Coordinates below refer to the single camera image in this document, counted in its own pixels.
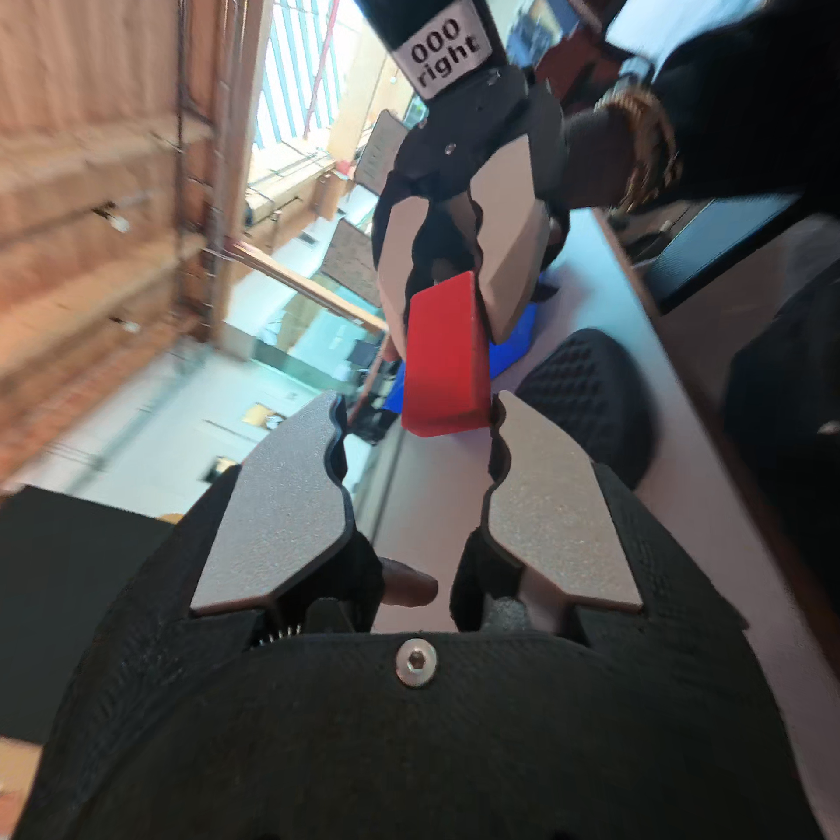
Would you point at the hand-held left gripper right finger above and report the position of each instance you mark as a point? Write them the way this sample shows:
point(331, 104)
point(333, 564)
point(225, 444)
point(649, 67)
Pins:
point(565, 525)

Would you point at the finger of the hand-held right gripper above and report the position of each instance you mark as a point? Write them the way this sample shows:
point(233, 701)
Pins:
point(512, 223)
point(400, 263)

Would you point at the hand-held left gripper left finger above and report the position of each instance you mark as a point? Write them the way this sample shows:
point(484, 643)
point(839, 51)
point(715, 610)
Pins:
point(276, 525)

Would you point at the red plastic piece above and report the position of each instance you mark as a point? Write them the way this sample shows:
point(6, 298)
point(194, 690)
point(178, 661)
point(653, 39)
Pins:
point(446, 361)

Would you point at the blue plastic bin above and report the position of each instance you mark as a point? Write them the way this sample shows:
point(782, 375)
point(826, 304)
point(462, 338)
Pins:
point(512, 344)

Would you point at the person's right forearm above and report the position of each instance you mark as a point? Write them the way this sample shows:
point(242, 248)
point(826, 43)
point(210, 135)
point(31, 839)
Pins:
point(748, 105)

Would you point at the person's right hand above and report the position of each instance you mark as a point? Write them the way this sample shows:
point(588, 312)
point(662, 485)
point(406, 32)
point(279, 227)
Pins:
point(597, 158)

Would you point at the written whiteboard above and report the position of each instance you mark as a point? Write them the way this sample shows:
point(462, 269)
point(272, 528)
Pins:
point(351, 263)
point(381, 151)

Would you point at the black dimpled pad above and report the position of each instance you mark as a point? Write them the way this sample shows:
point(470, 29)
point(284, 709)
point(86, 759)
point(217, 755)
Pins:
point(591, 400)

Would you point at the dark mesh chair seat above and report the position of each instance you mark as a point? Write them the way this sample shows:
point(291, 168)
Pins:
point(715, 256)

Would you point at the wooden support post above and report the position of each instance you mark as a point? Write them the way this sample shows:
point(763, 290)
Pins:
point(302, 282)

